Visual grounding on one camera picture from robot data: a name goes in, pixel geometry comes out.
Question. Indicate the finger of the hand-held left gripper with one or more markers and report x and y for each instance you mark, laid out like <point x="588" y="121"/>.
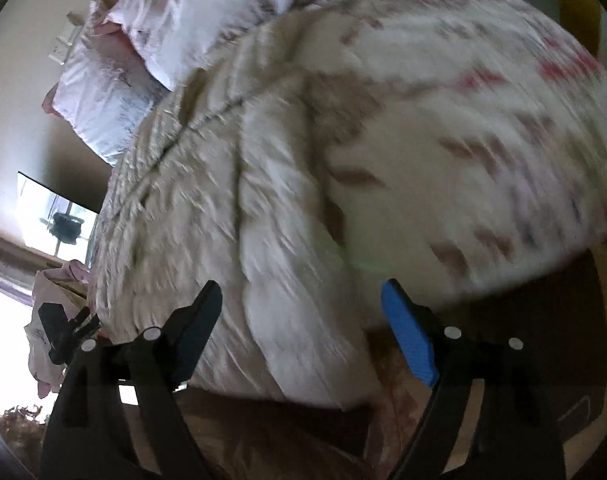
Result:
<point x="85" y="327"/>
<point x="55" y="330"/>

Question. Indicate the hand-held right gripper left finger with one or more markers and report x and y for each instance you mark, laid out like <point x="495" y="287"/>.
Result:
<point x="199" y="327"/>

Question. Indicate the window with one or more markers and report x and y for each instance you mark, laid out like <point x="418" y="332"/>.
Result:
<point x="38" y="210"/>

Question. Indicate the dark hanging garment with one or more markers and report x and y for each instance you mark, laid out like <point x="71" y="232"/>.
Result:
<point x="65" y="225"/>

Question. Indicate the white floral print pillow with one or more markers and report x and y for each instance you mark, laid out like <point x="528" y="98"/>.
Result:
<point x="108" y="105"/>
<point x="193" y="15"/>

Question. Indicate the pink cloth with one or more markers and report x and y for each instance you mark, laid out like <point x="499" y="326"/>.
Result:
<point x="38" y="310"/>

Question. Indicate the floral bed cover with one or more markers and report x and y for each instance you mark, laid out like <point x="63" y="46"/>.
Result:
<point x="458" y="150"/>

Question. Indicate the cream quilted comforter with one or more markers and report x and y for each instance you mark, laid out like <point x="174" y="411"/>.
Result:
<point x="223" y="220"/>

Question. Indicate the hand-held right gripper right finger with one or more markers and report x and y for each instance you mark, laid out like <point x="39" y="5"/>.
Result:
<point x="408" y="332"/>

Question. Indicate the brown cloth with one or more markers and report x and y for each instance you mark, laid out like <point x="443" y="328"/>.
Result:
<point x="283" y="440"/>

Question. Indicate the white wall switch plate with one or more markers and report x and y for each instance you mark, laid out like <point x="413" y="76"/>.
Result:
<point x="63" y="51"/>

